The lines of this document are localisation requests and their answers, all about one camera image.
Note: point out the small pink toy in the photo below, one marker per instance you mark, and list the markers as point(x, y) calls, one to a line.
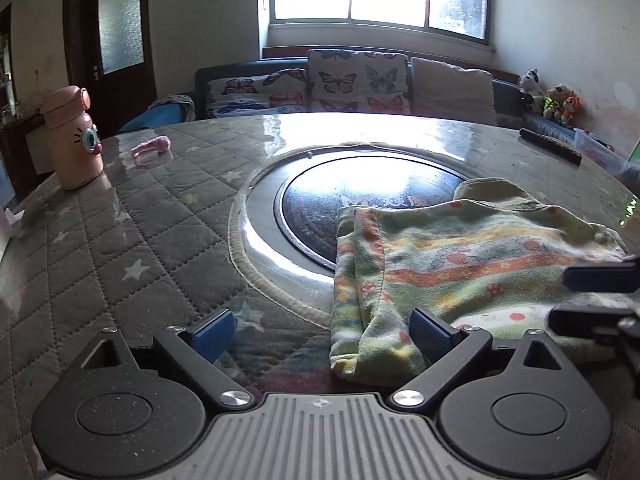
point(159, 144)

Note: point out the upright butterfly print cushion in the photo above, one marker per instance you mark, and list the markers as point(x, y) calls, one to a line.
point(350, 81)

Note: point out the plain beige cushion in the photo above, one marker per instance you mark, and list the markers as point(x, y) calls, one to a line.
point(445, 91)

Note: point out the black white plush cow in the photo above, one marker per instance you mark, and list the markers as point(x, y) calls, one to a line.
point(531, 93)

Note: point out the dark wooden cabinet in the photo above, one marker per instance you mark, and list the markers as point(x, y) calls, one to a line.
point(15, 154)

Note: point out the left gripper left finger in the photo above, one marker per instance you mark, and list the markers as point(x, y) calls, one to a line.
point(191, 353)

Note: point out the black remote control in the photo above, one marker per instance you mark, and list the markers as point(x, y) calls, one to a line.
point(552, 146)

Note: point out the colourful patterned child's shirt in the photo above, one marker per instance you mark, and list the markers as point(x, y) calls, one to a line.
point(491, 257)

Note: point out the lying butterfly print cushion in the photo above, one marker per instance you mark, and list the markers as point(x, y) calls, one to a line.
point(281, 92)

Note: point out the blue sofa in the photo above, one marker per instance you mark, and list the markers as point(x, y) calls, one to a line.
point(168, 110)

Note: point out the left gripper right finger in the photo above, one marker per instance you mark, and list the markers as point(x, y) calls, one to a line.
point(453, 353)

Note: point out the clear plastic storage box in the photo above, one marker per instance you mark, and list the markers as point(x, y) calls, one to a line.
point(627, 171)

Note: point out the pink cartoon water bottle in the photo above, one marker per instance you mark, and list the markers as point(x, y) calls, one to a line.
point(74, 142)

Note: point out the black round induction cooktop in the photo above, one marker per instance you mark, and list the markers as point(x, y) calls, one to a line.
point(306, 205)

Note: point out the dark wooden door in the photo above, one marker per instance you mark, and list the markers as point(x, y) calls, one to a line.
point(108, 51)

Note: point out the brown plush bear green vest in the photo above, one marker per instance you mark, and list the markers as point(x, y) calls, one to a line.
point(553, 101)

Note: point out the orange plush toy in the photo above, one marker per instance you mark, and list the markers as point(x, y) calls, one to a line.
point(570, 108)

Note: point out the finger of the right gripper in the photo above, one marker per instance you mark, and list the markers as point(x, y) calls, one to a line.
point(603, 277)
point(593, 322)

